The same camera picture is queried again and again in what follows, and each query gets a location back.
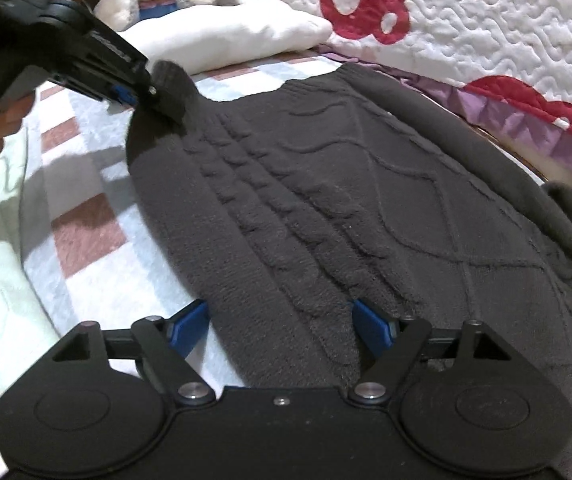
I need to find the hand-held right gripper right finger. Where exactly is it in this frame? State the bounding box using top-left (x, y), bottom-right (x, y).
top-left (350, 298), bottom-right (515, 405)

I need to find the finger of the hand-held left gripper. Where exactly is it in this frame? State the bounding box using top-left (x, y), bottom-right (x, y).
top-left (133, 80), bottom-right (187, 125)
top-left (107, 85), bottom-right (139, 109)

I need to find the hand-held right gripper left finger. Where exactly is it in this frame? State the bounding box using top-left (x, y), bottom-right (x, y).
top-left (51, 299), bottom-right (215, 405)

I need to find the dark brown knit sweater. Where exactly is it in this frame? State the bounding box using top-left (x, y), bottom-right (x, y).
top-left (127, 60), bottom-right (572, 480)

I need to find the white pillow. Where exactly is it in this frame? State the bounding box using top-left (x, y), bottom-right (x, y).
top-left (116, 0), bottom-right (332, 75)

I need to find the checked fleece blanket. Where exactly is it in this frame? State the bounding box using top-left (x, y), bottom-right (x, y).
top-left (0, 50), bottom-right (347, 466)

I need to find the white bear-print quilt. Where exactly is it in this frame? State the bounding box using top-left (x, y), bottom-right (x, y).
top-left (206, 0), bottom-right (572, 186)

